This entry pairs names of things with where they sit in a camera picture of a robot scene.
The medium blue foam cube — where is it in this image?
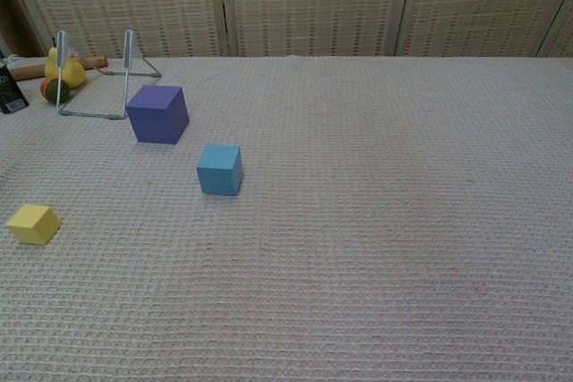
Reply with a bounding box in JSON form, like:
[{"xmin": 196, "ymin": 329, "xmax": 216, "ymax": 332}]
[{"xmin": 196, "ymin": 144, "xmax": 244, "ymax": 197}]

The large purple foam cube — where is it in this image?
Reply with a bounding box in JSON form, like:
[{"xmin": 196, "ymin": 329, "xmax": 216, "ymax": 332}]
[{"xmin": 125, "ymin": 84, "xmax": 191, "ymax": 145}]

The small yellow foam cube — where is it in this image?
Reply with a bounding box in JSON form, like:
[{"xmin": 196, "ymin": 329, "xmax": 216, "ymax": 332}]
[{"xmin": 4, "ymin": 203, "xmax": 62, "ymax": 247}]

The beige woven tablecloth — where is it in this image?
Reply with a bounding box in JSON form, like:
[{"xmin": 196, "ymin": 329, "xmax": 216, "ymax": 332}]
[{"xmin": 0, "ymin": 55, "xmax": 573, "ymax": 382}]

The yellow toy pear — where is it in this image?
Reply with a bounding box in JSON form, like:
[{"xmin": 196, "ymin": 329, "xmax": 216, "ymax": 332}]
[{"xmin": 43, "ymin": 37, "xmax": 87, "ymax": 89}]

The small orange green toy fruit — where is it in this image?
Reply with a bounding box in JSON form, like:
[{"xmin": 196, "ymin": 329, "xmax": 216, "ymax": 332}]
[{"xmin": 39, "ymin": 77, "xmax": 72, "ymax": 105}]

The wooden rolling stick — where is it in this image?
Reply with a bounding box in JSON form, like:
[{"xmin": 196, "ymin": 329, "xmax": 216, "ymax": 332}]
[{"xmin": 8, "ymin": 55, "xmax": 109, "ymax": 82}]

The black tin can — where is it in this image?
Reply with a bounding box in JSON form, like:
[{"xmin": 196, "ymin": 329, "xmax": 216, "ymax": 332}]
[{"xmin": 0, "ymin": 58, "xmax": 30, "ymax": 115}]

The brown wooden board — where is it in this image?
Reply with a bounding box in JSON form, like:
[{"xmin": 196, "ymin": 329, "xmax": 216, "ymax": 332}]
[{"xmin": 0, "ymin": 0, "xmax": 46, "ymax": 59}]

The grey metal wire stand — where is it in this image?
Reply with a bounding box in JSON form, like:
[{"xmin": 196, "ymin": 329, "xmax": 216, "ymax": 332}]
[{"xmin": 56, "ymin": 30, "xmax": 162, "ymax": 121}]

